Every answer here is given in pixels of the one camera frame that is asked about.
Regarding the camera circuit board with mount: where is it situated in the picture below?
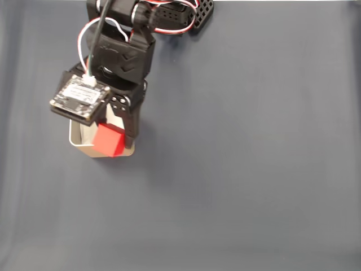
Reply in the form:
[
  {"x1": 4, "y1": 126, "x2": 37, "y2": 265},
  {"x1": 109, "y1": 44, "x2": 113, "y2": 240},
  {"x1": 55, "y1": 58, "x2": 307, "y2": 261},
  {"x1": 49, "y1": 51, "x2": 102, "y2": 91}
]
[{"x1": 49, "y1": 70, "x2": 112, "y2": 126}]

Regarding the red white servo wire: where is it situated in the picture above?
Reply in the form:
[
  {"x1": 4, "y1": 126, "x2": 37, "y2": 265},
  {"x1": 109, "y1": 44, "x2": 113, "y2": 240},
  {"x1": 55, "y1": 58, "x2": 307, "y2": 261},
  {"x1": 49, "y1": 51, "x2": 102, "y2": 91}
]
[{"x1": 76, "y1": 0, "x2": 201, "y2": 74}]

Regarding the black camera cable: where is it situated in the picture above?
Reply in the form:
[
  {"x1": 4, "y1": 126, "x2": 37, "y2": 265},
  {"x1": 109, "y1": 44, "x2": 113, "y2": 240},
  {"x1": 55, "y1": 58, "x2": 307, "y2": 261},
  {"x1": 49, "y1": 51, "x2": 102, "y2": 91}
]
[{"x1": 84, "y1": 0, "x2": 113, "y2": 87}]

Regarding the red cube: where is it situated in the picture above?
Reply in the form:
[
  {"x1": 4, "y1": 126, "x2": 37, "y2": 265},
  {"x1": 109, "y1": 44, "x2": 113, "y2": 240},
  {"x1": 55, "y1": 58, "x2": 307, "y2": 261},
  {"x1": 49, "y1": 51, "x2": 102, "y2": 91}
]
[{"x1": 92, "y1": 123, "x2": 126, "y2": 158}]

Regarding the tan metal box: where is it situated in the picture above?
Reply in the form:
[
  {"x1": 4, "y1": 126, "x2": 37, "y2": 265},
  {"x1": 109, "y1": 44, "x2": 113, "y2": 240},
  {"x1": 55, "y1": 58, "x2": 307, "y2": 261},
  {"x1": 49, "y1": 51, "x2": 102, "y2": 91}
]
[{"x1": 69, "y1": 118, "x2": 135, "y2": 158}]

